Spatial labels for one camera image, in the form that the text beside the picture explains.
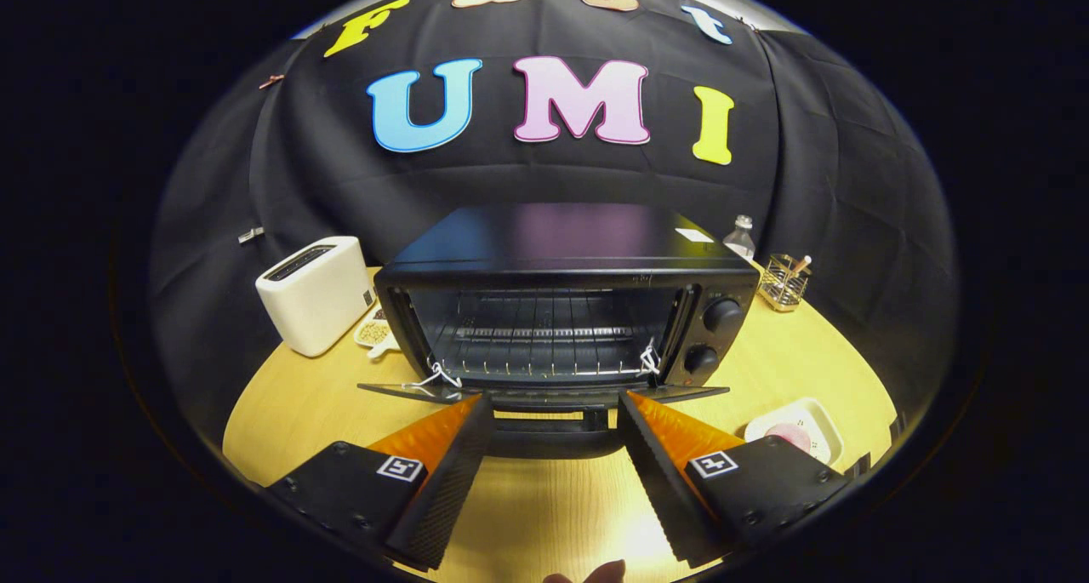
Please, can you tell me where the clear glass bottle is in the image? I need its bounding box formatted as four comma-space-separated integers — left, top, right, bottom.
722, 214, 757, 260

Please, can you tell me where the white square plate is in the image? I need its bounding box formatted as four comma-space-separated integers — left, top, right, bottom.
744, 397, 845, 466

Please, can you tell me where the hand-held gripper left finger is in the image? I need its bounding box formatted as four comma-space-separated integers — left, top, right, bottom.
265, 394, 496, 572

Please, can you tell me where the white toaster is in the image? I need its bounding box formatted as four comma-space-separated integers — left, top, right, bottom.
255, 236, 376, 358

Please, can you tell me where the small dish of beans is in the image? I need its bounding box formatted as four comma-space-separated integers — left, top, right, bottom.
353, 306, 401, 360

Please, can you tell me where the wire basket holder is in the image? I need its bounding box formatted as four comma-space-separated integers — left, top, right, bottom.
757, 254, 812, 313

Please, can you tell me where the black toaster oven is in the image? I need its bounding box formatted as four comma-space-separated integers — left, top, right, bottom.
357, 203, 761, 460

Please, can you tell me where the pink round food slice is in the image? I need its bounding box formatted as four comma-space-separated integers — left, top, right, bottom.
764, 422, 813, 456

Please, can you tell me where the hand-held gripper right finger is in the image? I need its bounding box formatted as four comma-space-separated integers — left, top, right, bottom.
618, 390, 852, 567

